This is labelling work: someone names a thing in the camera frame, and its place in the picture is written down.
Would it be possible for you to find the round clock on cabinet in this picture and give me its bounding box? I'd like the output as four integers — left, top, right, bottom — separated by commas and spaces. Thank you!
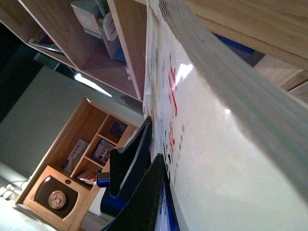
48, 190, 67, 210

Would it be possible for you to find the white book red lettering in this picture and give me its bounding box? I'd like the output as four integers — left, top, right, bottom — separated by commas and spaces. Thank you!
144, 0, 308, 231

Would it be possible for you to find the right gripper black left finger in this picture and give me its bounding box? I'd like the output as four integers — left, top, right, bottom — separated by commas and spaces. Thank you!
100, 116, 152, 214

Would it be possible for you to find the wooden wall shelf unit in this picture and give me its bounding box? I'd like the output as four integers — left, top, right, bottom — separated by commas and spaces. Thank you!
0, 0, 147, 101

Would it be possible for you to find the small wooden cubby cabinet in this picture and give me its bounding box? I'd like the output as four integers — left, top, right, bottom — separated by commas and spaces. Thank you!
16, 98, 137, 231

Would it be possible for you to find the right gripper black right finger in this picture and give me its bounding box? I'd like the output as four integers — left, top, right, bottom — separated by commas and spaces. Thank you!
101, 154, 180, 231

